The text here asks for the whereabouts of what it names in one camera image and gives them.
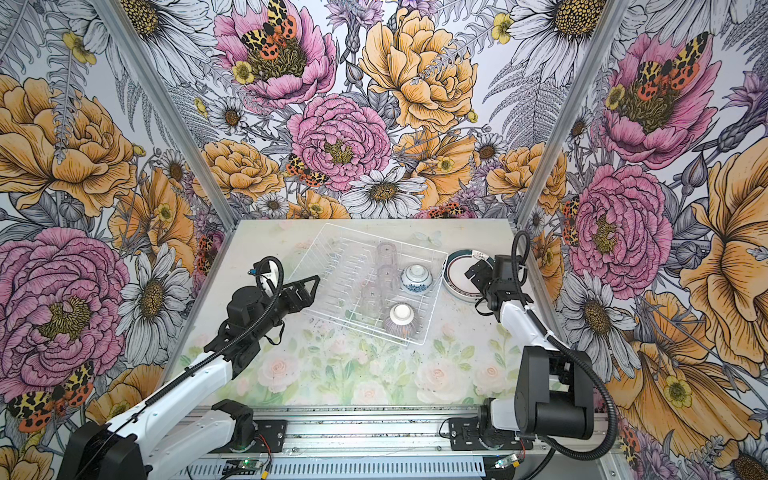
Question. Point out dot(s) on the white blue floral bowl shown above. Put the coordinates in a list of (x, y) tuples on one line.
[(416, 279)]

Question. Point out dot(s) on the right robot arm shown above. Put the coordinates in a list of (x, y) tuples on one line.
[(553, 395)]

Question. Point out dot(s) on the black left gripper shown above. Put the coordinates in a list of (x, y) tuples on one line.
[(307, 298)]

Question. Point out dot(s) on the aluminium corner post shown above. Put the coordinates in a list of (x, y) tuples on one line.
[(584, 77), (136, 56)]

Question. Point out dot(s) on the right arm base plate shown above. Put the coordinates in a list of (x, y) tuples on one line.
[(468, 434)]

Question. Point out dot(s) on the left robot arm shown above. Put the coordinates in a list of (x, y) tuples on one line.
[(146, 441)]

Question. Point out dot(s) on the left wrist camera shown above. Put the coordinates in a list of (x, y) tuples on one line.
[(266, 277)]

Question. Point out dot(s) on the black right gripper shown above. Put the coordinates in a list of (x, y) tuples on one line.
[(482, 275)]

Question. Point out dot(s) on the right aluminium corner post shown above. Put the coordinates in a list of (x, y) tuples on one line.
[(584, 77)]

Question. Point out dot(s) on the plate green red band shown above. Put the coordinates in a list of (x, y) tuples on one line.
[(457, 278)]

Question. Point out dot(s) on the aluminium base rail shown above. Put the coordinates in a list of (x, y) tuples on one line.
[(391, 443)]

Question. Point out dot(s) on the striped brown white bowl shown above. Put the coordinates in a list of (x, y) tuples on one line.
[(401, 321)]

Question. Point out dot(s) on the clear glass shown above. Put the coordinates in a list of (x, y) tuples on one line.
[(388, 279), (386, 255), (371, 302)]

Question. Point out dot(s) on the white wire dish rack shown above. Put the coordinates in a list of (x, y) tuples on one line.
[(344, 259)]

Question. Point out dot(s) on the green circuit board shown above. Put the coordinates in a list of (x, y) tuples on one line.
[(244, 467)]

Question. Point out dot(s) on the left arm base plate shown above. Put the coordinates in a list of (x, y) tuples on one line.
[(258, 436)]

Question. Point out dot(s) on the left aluminium corner post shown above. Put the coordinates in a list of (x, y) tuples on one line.
[(136, 56)]

